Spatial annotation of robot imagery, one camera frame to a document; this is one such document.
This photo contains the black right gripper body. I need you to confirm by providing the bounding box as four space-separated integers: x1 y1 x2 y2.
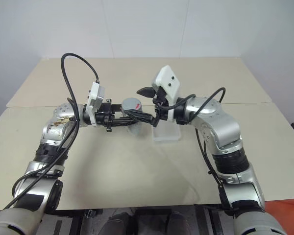
151 87 173 121

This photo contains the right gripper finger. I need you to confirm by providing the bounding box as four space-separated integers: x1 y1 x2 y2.
136 86 155 99
152 107 163 128

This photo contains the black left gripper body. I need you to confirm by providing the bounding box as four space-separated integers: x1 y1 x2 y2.
95 98 115 133

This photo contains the grey jar lid red mark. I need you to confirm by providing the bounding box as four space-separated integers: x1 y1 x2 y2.
121 97 143 114

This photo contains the grey cylindrical can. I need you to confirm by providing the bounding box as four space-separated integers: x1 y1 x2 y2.
126 107 145 137

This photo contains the clear plastic box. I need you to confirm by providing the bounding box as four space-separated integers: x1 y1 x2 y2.
151 117 182 142

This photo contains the dark rounded shape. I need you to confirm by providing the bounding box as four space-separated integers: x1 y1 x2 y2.
105 211 135 235

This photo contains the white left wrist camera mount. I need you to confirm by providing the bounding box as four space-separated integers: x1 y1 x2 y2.
85 82 105 128

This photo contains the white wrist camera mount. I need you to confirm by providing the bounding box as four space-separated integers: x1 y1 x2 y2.
85 82 105 128
150 65 181 123

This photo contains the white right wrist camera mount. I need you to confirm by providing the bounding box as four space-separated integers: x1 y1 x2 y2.
150 65 181 123

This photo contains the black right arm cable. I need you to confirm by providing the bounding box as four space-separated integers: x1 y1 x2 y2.
155 87 236 213

